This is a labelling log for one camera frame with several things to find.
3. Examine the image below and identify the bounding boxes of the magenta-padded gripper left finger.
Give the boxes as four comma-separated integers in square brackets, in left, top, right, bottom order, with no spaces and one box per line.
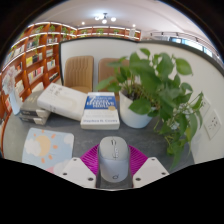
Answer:
[59,143,101,190]

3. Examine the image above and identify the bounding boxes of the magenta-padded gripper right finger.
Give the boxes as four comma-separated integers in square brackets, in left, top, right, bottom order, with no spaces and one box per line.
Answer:
[127,143,170,190]

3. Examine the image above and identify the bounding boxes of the light grey computer mouse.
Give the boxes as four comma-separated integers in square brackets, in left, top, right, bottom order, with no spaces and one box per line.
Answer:
[97,135,131,183]

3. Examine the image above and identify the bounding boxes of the sun and cloud mouse pad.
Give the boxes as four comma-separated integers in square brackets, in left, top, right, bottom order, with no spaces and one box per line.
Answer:
[21,127,75,175]

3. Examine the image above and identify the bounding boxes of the green plant in white pot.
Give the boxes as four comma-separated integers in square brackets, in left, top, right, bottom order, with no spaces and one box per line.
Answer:
[95,48,205,171]

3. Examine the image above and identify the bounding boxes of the blue and white book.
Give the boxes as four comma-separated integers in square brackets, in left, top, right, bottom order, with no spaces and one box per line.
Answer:
[80,92,121,131]

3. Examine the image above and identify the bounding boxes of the thick white book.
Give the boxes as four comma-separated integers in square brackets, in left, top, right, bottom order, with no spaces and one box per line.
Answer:
[36,82,88,122]

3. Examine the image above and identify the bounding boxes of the orange wooden shelf unit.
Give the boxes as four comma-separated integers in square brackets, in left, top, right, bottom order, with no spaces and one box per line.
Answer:
[0,21,143,122]

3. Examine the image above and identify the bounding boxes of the ceiling lamp with bulbs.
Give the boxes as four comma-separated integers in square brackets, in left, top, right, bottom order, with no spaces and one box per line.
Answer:
[94,12,118,25]

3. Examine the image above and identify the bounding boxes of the white wall socket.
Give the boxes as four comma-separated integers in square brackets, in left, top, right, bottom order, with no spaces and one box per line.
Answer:
[203,109,222,140]
[198,95,212,118]

